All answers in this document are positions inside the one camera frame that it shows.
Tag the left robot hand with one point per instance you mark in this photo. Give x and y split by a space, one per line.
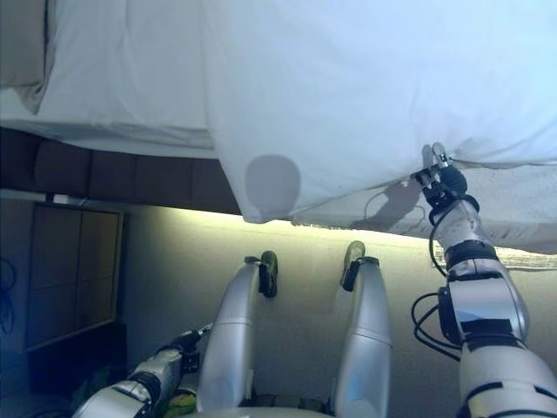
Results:
193 336

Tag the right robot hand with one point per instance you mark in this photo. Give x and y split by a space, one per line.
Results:
448 185

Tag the white duvet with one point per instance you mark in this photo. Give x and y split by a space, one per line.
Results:
348 87

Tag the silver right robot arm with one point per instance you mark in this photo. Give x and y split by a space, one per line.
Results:
487 313

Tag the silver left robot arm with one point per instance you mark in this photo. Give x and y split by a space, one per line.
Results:
130 387

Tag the white fitted bed sheet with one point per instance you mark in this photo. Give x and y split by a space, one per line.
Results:
130 78

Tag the green left robot foot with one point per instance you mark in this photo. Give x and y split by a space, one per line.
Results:
270 274

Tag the green robot foot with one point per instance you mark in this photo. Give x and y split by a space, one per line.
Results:
270 274
353 257

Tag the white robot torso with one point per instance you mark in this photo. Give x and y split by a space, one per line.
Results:
270 407

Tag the green right robot foot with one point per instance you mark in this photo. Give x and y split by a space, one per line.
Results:
353 257

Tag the wooden panel cabinet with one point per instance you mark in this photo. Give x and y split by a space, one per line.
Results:
74 278

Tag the large beige pillow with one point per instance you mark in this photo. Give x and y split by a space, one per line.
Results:
22 48

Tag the dark brown bed frame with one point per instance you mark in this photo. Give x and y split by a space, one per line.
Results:
130 178

